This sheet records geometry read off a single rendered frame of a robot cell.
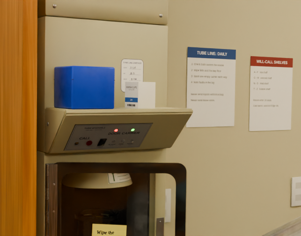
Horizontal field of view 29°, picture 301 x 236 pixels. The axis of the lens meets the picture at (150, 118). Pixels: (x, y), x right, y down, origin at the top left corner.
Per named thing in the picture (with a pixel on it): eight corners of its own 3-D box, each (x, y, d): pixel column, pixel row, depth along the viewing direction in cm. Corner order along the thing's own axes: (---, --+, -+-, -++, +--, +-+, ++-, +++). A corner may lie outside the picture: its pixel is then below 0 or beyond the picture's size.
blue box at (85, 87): (53, 107, 129) (53, 66, 129) (94, 107, 135) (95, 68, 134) (71, 109, 121) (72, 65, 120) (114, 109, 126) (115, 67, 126)
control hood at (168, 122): (43, 152, 130) (43, 107, 129) (166, 147, 146) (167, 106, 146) (63, 158, 120) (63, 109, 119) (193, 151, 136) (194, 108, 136)
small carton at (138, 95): (124, 107, 135) (124, 81, 135) (141, 107, 138) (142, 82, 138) (137, 108, 131) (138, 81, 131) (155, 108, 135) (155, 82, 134)
